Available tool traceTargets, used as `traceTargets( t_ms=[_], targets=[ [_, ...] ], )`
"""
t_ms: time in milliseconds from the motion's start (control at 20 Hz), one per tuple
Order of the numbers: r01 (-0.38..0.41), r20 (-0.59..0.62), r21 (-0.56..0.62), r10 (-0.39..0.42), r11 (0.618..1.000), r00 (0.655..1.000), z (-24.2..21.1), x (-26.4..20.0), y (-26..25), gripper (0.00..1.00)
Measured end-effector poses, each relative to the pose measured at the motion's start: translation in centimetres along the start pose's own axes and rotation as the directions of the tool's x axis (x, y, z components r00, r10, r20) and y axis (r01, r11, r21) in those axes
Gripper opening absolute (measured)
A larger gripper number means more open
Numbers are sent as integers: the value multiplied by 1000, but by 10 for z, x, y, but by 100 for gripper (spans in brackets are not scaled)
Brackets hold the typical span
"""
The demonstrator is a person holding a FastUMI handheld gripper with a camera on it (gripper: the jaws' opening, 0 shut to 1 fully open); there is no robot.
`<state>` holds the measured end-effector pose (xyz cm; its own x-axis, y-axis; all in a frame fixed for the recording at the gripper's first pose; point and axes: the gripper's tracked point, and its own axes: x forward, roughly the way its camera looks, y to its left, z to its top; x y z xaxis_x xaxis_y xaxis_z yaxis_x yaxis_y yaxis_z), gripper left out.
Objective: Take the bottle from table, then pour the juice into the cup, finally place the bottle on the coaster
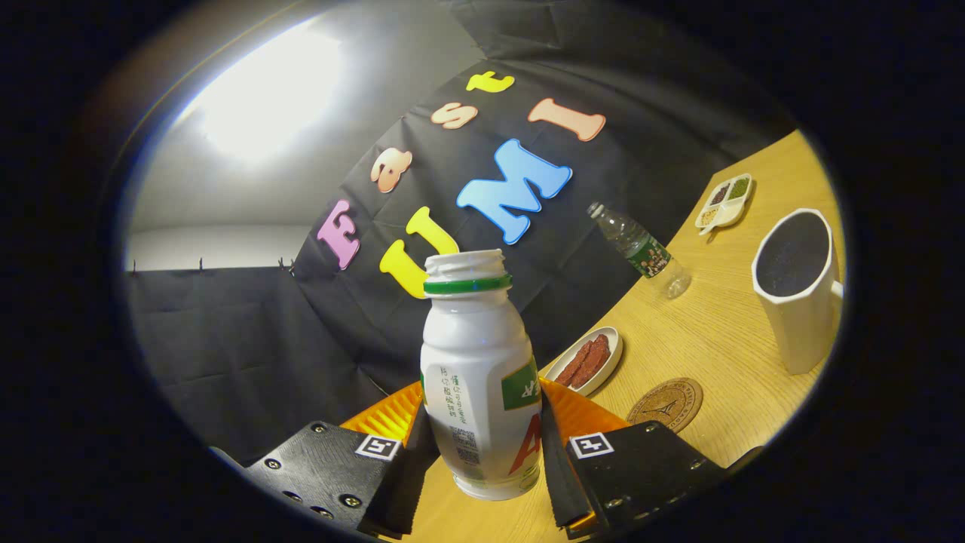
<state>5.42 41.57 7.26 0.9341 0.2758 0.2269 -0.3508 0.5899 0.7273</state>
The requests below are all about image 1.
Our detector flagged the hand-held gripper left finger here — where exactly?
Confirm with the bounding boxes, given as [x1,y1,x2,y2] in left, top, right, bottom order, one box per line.
[245,381,440,538]

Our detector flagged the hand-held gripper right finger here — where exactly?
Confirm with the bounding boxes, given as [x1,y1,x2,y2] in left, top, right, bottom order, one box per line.
[539,377,728,540]

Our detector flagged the round cork coaster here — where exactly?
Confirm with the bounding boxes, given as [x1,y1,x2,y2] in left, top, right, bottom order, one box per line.
[626,377,704,434]

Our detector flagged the white juice bottle green label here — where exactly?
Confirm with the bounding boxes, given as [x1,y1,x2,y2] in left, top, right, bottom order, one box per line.
[419,250,544,502]

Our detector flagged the white cup wooden handle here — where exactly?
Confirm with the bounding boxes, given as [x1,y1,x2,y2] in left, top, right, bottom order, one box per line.
[752,208,845,376]

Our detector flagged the clear plastic water bottle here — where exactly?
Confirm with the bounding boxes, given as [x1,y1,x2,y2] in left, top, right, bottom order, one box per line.
[587,201,692,300]

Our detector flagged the red sausage slices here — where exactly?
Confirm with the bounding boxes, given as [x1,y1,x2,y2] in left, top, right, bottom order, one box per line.
[556,334,611,388]

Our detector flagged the white oval plate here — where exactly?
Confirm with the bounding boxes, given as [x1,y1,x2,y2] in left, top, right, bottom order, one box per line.
[544,327,624,397]

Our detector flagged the wooden table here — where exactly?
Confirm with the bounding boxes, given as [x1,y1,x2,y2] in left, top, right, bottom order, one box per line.
[392,128,847,543]

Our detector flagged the black backdrop cloth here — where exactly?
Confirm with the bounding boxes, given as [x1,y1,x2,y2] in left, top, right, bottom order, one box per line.
[124,0,800,465]

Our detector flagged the white divided tray with beans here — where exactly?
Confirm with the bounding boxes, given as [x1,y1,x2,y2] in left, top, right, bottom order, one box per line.
[695,173,754,236]

